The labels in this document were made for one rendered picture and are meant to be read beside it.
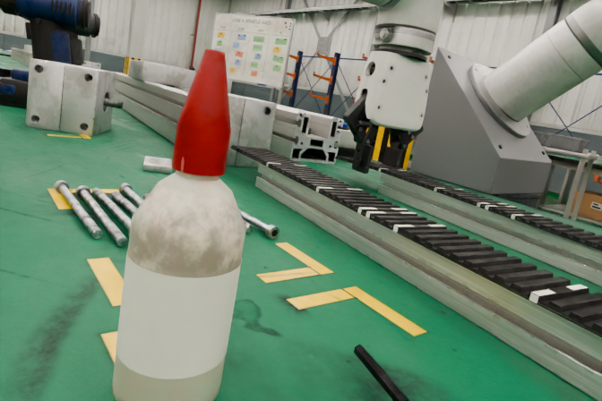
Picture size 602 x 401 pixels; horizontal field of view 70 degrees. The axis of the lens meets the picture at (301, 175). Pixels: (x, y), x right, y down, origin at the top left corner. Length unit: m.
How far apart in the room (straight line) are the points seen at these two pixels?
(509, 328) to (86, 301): 0.21
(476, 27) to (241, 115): 9.13
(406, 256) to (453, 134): 0.60
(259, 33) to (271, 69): 0.58
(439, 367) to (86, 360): 0.15
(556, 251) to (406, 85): 0.29
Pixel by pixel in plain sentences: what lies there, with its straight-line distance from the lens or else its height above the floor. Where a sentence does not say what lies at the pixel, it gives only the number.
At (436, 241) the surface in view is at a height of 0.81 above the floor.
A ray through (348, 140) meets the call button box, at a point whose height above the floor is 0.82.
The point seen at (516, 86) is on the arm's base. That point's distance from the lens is 0.96.
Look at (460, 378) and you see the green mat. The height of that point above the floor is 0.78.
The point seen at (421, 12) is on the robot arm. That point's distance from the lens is 0.61.
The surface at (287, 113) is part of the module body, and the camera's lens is 0.77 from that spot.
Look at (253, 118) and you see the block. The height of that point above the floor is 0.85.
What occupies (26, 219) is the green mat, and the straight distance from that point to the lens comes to 0.33.
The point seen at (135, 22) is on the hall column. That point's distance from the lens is 10.98.
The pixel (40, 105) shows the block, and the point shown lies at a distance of 0.71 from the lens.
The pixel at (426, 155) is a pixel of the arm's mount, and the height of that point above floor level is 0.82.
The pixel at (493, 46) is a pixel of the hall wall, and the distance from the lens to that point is 9.38.
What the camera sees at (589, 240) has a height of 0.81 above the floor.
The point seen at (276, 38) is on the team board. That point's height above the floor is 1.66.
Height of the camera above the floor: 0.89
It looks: 10 degrees down
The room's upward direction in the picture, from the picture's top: 10 degrees clockwise
